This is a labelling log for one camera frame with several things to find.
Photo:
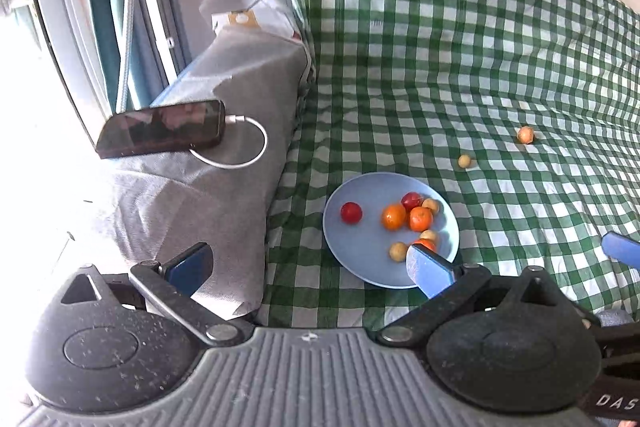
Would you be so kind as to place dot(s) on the teal curtain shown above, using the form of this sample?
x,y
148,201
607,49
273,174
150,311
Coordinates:
x,y
146,76

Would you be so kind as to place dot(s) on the red cherry tomato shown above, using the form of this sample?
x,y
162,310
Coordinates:
x,y
351,213
411,200

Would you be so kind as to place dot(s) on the yellow-orange small fruit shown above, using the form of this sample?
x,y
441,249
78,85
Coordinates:
x,y
398,251

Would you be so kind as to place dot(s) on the pale yellow small fruit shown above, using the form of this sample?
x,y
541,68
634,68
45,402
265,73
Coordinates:
x,y
432,205

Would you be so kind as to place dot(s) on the grey sofa armrest cover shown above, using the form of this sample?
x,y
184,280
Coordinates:
x,y
155,206

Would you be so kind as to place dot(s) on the orange small fruit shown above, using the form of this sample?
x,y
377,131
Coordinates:
x,y
394,217

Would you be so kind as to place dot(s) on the peach-orange fruit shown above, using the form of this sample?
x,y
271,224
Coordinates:
x,y
526,135

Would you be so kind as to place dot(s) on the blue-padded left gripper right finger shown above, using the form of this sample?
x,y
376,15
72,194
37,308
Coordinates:
x,y
449,289

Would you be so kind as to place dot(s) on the black smartphone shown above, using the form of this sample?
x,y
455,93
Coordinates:
x,y
160,129

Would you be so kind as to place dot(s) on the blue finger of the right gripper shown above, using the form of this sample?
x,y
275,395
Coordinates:
x,y
622,249

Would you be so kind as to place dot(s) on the light blue plate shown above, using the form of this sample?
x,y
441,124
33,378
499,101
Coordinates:
x,y
362,249

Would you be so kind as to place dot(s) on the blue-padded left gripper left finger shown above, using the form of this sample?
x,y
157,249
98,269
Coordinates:
x,y
168,287

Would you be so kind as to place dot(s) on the green checkered cloth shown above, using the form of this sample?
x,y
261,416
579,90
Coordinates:
x,y
409,86

